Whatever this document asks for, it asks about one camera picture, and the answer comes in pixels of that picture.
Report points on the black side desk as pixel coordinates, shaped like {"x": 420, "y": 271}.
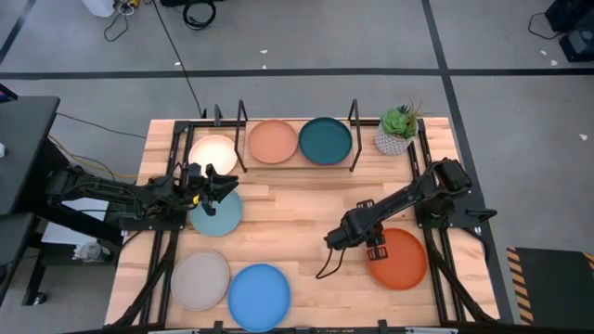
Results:
{"x": 23, "y": 148}

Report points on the black hazard striped mat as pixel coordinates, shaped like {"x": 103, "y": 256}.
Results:
{"x": 552, "y": 287}

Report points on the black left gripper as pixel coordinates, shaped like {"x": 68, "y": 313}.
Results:
{"x": 195, "y": 178}

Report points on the black box with grey panel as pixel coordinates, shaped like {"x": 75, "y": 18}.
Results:
{"x": 580, "y": 46}

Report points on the rust orange plate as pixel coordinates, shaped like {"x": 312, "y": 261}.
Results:
{"x": 404, "y": 264}

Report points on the grey plate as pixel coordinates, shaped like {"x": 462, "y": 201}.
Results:
{"x": 199, "y": 280}

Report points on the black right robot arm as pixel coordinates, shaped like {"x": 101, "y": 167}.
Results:
{"x": 417, "y": 190}

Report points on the black equipment box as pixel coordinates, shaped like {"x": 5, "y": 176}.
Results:
{"x": 573, "y": 14}

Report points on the cream plate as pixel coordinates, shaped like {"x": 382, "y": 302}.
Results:
{"x": 211, "y": 150}

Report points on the succulent in white patterned pot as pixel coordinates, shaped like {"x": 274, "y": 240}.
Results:
{"x": 394, "y": 132}

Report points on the black metal wood shelf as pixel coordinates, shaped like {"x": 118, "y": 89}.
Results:
{"x": 297, "y": 164}

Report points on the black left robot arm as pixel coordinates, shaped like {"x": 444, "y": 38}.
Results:
{"x": 116, "y": 192}

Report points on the dark teal plate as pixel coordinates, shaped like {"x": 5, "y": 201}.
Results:
{"x": 325, "y": 140}

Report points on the white floor container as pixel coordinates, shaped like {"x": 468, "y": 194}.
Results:
{"x": 98, "y": 7}

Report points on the blue plate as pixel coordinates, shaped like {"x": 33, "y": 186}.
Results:
{"x": 259, "y": 299}

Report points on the light teal plate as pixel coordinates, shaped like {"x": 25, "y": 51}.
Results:
{"x": 225, "y": 222}

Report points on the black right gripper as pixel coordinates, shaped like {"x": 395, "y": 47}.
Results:
{"x": 350, "y": 229}

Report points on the peach plate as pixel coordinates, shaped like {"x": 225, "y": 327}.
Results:
{"x": 273, "y": 141}

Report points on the white paper sheet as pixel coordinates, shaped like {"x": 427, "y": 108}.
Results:
{"x": 65, "y": 232}

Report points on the black aluminium table frame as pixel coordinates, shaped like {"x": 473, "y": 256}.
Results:
{"x": 343, "y": 331}

